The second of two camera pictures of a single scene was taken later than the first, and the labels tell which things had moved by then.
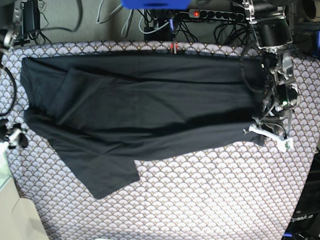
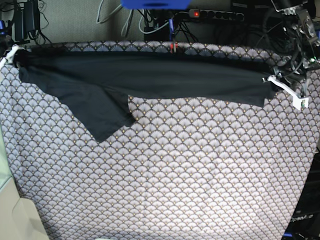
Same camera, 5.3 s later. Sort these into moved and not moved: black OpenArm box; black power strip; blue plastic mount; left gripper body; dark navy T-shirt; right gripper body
Moved: right gripper body; left gripper body; dark navy T-shirt
Not moved: black power strip; blue plastic mount; black OpenArm box
